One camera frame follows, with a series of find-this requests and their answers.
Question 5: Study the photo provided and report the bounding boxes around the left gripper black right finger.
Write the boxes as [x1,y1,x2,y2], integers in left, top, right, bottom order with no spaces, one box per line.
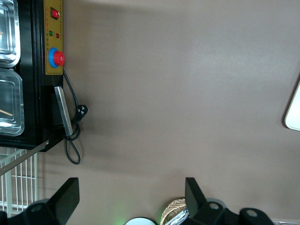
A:
[185,177,228,225]

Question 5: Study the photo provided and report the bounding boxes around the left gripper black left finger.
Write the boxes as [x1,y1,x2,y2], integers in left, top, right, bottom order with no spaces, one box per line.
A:
[22,177,81,225]

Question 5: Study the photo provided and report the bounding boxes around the beige serving tray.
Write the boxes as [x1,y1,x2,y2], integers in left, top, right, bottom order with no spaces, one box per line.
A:
[284,80,300,132]

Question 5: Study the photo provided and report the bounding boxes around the stacked aluminium foil trays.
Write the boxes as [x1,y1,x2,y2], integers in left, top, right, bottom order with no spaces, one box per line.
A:
[166,208,189,225]

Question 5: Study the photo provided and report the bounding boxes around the light wicker basket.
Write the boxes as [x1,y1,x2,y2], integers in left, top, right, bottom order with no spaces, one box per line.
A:
[160,197,188,225]

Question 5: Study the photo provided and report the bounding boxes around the thin silver metal rod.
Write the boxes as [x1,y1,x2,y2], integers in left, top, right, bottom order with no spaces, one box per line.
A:
[0,139,50,177]

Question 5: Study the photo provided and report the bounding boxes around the black machine with yellow panel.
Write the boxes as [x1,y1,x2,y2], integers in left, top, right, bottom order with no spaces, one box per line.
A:
[0,0,66,153]

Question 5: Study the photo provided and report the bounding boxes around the clear metal food container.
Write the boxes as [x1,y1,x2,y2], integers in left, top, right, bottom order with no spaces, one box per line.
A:
[0,67,25,137]

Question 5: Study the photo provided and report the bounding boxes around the shiny steel food container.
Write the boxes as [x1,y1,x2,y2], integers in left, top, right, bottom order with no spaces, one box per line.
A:
[0,0,21,69]

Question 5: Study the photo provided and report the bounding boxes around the white wire rack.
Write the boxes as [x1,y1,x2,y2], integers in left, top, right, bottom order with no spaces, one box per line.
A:
[0,147,39,218]

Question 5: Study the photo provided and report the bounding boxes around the silver machine handle bar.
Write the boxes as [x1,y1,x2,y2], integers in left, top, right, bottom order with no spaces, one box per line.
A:
[53,86,74,137]

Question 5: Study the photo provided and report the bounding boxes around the black power cable with plug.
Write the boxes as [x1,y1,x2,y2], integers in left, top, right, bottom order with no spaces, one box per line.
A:
[62,68,89,165]

